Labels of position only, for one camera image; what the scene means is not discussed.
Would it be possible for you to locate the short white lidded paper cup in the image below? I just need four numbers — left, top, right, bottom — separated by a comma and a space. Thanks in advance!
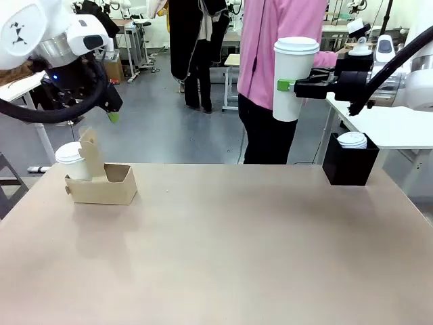
54, 142, 95, 182

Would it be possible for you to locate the black pole stand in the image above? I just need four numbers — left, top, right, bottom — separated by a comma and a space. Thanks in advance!
382, 0, 395, 36

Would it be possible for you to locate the black square box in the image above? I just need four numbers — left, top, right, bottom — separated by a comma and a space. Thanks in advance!
321, 131, 381, 187

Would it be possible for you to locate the white background workbench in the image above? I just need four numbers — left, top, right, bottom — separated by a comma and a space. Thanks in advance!
319, 13, 385, 51

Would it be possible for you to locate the person in pink hoodie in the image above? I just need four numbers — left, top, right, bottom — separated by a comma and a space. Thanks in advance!
236, 0, 340, 165

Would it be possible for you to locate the brown cardboard box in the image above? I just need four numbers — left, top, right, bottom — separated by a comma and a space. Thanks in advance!
103, 49, 125, 85

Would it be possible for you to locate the black hanging garment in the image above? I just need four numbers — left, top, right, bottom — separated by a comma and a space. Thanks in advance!
72, 0, 121, 41

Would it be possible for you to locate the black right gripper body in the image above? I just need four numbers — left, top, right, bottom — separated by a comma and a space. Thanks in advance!
334, 69, 369, 103

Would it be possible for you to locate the large white side table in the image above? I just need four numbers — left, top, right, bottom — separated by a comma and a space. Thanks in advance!
325, 93, 433, 151

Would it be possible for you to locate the black sleeved arm cable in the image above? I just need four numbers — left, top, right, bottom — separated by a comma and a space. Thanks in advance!
0, 60, 110, 125
349, 25, 433, 118

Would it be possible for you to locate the black sleeved left arm cable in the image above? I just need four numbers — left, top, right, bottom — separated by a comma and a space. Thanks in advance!
0, 60, 110, 125

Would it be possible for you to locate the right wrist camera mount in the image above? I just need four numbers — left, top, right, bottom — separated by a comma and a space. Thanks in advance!
336, 18, 374, 72

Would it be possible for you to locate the brown furry cloth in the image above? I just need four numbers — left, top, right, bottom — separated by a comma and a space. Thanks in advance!
0, 56, 45, 87

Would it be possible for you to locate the person's left forearm pink sleeve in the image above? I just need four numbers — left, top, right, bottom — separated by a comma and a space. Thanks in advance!
312, 49, 340, 69

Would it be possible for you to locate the tall white lidded paper cup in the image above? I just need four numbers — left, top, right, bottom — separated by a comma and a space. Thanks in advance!
272, 36, 321, 123

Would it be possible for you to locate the black sleeved right arm cable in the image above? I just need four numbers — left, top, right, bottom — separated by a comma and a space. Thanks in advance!
349, 25, 433, 118

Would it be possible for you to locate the dark grey chair frame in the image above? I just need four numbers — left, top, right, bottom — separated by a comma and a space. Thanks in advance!
0, 151, 30, 221

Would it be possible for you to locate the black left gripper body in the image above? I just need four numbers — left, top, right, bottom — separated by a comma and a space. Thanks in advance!
41, 56, 108, 106

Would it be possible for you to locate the stack of white cup lids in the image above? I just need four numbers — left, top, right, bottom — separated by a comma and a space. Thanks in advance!
337, 132, 369, 150

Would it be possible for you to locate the brown cardboard cup carrier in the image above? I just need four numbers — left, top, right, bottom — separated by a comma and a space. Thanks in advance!
64, 126, 139, 207

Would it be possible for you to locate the small wooden top table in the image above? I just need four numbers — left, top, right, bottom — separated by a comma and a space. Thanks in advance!
221, 53, 243, 113

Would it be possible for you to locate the background person in black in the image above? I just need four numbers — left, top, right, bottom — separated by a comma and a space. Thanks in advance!
167, 0, 231, 114

